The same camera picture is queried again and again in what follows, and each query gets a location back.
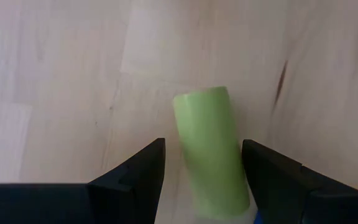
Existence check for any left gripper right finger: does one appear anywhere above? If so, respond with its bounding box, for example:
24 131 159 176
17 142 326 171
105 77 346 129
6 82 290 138
242 139 358 224

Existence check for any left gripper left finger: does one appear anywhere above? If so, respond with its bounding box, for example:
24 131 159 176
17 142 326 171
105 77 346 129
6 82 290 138
0 138 167 224

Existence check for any light green cylinder block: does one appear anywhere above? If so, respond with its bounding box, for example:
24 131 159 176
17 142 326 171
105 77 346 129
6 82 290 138
172 86 250 218

